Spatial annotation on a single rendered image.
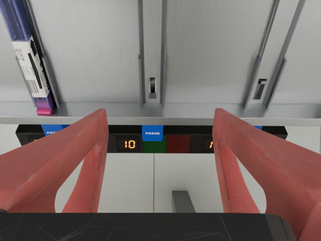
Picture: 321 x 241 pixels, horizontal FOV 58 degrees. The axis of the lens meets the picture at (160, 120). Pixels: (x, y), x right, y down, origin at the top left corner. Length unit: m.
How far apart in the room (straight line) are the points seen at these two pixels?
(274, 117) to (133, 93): 0.15
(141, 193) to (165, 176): 0.11
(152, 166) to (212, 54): 0.81
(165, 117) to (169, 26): 0.09
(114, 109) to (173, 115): 0.06
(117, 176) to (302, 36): 0.87
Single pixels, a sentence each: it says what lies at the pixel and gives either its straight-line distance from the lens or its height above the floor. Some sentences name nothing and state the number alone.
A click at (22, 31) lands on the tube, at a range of 0.27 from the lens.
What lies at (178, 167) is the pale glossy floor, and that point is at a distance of 1.06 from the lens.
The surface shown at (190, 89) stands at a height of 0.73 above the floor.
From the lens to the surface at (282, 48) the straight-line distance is 0.29.
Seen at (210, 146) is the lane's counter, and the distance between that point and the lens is 0.38.
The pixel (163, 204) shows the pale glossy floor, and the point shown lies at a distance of 1.09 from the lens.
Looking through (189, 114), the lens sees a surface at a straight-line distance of 0.30.
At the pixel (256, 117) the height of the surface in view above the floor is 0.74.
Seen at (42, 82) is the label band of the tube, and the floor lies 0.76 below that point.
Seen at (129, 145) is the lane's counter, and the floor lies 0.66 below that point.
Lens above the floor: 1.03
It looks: 87 degrees down
